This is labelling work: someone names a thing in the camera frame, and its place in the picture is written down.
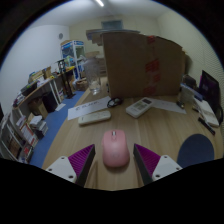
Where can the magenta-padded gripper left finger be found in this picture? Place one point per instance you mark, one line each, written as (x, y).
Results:
(63, 166)

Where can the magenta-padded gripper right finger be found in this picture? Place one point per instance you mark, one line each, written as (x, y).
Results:
(163, 165)

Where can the pink computer mouse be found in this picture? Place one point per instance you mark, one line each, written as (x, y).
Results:
(115, 150)

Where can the round dark blue mouse pad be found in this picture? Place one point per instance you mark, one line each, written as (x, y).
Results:
(196, 150)

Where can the white shelf unit with books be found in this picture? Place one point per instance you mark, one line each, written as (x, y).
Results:
(20, 136)

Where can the slim white remote control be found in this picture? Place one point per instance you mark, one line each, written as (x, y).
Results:
(94, 117)

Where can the black marker pen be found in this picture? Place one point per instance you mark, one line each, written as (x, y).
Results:
(206, 126)

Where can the wide white remote control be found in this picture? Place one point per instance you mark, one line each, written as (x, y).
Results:
(139, 107)

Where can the white printed paper sheet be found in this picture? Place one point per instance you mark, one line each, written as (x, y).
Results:
(87, 107)

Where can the clear plastic box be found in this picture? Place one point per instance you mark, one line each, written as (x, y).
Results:
(185, 95)

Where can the blue book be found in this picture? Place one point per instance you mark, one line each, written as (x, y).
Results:
(191, 90)

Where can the cluttered wooden side desk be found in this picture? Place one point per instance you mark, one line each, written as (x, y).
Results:
(36, 88)

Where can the black stand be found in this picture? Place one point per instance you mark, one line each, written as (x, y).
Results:
(66, 80)

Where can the dark computer monitor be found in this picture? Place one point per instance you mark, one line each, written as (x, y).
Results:
(210, 88)

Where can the clear glass pitcher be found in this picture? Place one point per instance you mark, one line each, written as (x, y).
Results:
(92, 75)

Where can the large brown cardboard box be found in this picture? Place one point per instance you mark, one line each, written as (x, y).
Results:
(133, 66)

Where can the blue and white cabinet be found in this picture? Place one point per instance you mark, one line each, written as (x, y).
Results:
(74, 55)

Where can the ceiling light tube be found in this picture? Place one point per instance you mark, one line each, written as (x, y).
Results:
(99, 3)

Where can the wall window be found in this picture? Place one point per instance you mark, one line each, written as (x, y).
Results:
(112, 24)

